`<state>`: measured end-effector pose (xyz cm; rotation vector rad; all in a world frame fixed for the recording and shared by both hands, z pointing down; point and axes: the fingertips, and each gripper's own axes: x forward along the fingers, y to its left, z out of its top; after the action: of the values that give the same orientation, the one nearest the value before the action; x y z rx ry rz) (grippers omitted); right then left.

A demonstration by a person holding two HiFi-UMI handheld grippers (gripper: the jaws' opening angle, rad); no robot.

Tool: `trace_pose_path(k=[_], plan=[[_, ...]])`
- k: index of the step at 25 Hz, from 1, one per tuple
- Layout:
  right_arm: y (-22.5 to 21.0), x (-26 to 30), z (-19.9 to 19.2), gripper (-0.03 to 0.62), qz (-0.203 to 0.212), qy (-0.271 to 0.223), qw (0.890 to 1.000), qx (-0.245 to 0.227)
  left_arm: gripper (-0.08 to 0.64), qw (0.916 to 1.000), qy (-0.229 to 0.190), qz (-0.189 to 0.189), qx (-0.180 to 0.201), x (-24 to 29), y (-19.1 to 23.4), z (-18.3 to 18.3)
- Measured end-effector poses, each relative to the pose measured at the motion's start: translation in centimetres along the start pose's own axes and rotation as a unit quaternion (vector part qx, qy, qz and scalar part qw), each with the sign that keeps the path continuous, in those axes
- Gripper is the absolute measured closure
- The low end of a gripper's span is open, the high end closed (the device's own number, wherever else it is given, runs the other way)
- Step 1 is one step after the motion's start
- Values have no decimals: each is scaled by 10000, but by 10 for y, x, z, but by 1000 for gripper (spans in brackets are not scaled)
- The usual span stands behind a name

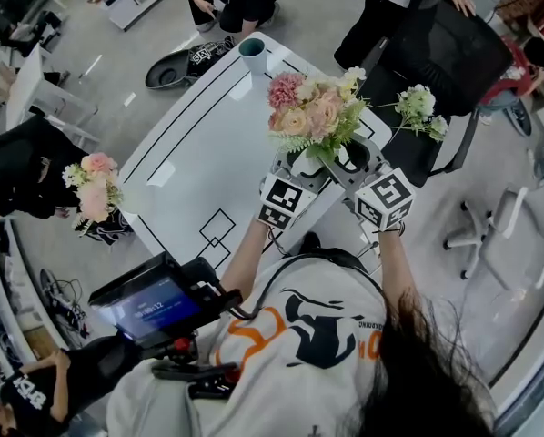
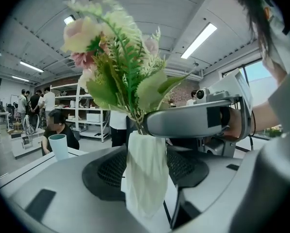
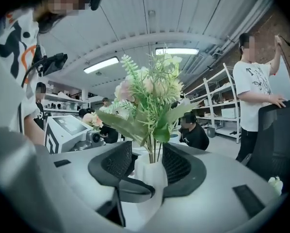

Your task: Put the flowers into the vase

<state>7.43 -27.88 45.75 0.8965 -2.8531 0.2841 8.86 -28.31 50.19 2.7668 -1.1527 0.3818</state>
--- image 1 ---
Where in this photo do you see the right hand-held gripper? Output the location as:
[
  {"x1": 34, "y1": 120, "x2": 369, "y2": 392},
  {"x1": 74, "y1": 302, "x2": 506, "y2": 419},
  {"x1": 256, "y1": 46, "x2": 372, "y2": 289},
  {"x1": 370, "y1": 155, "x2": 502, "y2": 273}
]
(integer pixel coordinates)
[{"x1": 337, "y1": 137, "x2": 418, "y2": 232}]

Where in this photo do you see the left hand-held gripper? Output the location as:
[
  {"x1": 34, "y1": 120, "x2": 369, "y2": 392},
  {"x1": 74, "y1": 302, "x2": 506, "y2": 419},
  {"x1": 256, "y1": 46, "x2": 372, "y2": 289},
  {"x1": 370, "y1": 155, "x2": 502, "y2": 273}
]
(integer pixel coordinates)
[{"x1": 257, "y1": 147, "x2": 346, "y2": 233}]

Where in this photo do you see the pink peach mixed flowers bouquet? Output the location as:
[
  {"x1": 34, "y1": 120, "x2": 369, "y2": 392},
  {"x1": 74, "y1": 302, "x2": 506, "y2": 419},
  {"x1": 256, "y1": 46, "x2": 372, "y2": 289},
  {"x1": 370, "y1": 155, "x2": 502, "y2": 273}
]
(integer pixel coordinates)
[{"x1": 267, "y1": 66, "x2": 369, "y2": 164}]

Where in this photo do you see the person's left forearm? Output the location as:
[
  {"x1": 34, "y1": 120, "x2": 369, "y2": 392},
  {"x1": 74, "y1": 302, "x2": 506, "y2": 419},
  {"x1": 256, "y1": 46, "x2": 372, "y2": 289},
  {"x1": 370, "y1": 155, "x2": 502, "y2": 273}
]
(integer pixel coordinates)
[{"x1": 218, "y1": 218, "x2": 274, "y2": 299}]

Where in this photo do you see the person's right forearm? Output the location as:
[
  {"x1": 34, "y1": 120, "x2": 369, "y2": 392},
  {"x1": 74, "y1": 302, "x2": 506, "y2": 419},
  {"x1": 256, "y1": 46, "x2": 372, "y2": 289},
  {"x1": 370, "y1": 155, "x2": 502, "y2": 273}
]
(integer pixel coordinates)
[{"x1": 376, "y1": 225, "x2": 419, "y2": 310}]

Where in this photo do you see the white flowers sprig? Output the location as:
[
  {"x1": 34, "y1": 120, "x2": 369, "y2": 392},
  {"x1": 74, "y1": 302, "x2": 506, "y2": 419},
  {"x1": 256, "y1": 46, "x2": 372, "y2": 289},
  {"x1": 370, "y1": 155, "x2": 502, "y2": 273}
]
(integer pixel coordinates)
[{"x1": 375, "y1": 84, "x2": 451, "y2": 145}]

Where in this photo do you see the black wrist band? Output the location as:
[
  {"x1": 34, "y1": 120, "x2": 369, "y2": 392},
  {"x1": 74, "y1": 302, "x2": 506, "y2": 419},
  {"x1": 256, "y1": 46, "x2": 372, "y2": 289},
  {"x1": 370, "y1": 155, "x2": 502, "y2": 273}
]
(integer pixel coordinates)
[{"x1": 371, "y1": 221, "x2": 407, "y2": 237}]

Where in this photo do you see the white table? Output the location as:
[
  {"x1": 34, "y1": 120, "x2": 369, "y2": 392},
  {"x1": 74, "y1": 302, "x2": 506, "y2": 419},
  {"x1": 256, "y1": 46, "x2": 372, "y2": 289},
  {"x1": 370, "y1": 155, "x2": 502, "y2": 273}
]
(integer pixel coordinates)
[{"x1": 116, "y1": 31, "x2": 394, "y2": 269}]

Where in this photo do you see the light blue cup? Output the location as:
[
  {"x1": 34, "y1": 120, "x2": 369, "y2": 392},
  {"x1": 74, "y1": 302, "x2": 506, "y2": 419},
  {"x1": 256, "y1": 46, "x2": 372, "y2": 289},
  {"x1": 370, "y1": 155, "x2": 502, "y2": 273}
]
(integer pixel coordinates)
[{"x1": 237, "y1": 37, "x2": 270, "y2": 76}]

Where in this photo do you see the black office chair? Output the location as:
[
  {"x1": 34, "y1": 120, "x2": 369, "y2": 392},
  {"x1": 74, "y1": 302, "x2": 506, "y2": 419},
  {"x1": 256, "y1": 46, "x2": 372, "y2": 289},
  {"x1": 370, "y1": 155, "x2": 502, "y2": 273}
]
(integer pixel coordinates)
[{"x1": 358, "y1": 0, "x2": 515, "y2": 188}]

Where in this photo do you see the white swivel chair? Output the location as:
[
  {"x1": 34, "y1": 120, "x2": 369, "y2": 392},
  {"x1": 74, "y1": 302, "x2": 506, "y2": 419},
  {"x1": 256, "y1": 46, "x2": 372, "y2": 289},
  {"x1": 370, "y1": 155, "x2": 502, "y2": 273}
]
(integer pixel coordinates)
[{"x1": 441, "y1": 184, "x2": 544, "y2": 291}]

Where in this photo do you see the dark round bag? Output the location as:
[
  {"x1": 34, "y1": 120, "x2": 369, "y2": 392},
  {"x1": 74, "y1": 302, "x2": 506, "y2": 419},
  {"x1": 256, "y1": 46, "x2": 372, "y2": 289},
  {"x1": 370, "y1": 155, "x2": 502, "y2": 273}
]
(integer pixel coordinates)
[{"x1": 144, "y1": 51, "x2": 196, "y2": 92}]

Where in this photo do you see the black monitor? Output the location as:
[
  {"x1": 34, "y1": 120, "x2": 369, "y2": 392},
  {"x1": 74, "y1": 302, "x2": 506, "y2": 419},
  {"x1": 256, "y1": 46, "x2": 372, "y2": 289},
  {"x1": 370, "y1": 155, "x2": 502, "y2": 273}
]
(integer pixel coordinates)
[{"x1": 87, "y1": 250, "x2": 244, "y2": 351}]

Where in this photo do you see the person's white printed shirt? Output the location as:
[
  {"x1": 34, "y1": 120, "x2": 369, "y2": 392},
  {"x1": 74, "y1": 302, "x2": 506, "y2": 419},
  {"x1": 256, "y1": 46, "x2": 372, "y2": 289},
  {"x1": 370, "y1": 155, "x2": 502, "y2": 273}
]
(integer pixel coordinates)
[{"x1": 105, "y1": 252, "x2": 497, "y2": 437}]

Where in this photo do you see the white desk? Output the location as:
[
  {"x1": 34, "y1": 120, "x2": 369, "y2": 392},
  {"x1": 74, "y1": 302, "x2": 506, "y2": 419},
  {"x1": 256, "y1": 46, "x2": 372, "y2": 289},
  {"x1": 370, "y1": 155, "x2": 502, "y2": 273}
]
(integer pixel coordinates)
[{"x1": 5, "y1": 43, "x2": 102, "y2": 152}]

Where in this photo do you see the white shelf unit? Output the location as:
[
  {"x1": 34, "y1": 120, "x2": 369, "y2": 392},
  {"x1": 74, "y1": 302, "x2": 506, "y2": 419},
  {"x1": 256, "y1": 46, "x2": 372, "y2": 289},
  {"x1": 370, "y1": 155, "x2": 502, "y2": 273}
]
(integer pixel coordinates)
[{"x1": 0, "y1": 218, "x2": 69, "y2": 382}]

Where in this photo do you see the black monitor cable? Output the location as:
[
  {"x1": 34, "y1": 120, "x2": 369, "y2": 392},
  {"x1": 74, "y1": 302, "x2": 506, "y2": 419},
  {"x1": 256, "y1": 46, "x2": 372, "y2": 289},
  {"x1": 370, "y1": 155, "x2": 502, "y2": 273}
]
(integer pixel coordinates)
[{"x1": 228, "y1": 252, "x2": 385, "y2": 322}]

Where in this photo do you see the black mount clamp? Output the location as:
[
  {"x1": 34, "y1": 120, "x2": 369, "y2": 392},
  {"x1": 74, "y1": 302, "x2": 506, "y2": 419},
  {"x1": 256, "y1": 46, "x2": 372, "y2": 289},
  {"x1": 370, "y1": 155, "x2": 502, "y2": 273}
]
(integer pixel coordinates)
[{"x1": 150, "y1": 334, "x2": 242, "y2": 401}]

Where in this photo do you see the tangle of floor cables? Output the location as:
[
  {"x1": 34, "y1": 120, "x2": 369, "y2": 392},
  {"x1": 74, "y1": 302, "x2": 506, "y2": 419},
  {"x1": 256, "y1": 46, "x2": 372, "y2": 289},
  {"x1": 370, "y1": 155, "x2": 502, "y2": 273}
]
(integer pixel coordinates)
[{"x1": 39, "y1": 268, "x2": 92, "y2": 337}]

